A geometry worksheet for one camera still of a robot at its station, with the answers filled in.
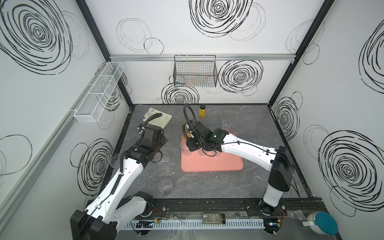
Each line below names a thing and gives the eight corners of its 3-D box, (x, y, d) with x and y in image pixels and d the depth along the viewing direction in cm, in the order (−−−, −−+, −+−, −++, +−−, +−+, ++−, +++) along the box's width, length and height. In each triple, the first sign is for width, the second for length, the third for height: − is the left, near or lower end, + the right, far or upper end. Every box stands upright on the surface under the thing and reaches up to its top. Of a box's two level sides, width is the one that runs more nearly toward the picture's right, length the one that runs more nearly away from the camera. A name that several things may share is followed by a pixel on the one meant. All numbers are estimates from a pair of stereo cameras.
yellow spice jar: (199, 117, 114) (199, 108, 106) (199, 113, 117) (199, 104, 109) (205, 117, 114) (206, 108, 106) (205, 113, 117) (205, 104, 109)
